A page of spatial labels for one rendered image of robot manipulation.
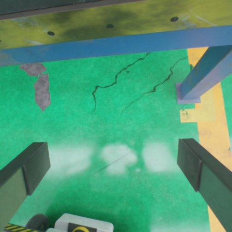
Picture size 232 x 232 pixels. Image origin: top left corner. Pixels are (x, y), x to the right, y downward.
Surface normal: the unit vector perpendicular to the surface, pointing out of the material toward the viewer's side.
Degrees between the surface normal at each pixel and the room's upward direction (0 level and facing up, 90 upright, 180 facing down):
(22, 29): 90
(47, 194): 0
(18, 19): 90
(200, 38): 90
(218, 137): 0
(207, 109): 0
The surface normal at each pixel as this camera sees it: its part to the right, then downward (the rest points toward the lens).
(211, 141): -0.13, -0.15
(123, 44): 0.04, 0.99
